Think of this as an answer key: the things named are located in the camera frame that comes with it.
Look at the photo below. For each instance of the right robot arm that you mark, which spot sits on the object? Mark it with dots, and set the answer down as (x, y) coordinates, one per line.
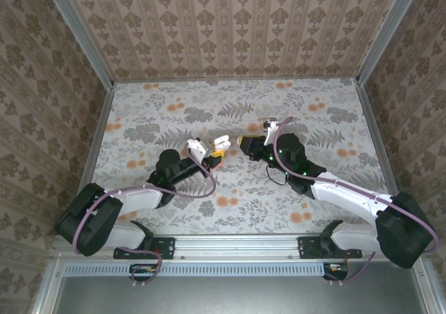
(348, 197)

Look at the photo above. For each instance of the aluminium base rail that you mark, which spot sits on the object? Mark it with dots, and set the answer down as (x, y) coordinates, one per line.
(237, 248)

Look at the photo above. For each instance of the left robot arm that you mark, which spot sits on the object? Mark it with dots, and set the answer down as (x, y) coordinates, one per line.
(136, 199)

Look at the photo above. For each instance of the black control board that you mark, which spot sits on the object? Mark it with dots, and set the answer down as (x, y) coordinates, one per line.
(336, 269)
(143, 270)

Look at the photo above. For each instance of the aluminium frame post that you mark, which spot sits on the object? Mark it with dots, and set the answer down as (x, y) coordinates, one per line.
(386, 32)
(47, 289)
(426, 286)
(80, 35)

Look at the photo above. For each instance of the white earbud charging case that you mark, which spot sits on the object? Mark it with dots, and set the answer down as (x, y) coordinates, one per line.
(221, 141)

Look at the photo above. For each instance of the aluminium table edge rail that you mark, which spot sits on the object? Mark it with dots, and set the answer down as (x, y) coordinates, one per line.
(378, 136)
(95, 140)
(237, 80)

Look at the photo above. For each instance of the grey metal sheet panel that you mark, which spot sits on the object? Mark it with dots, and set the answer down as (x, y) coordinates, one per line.
(223, 296)

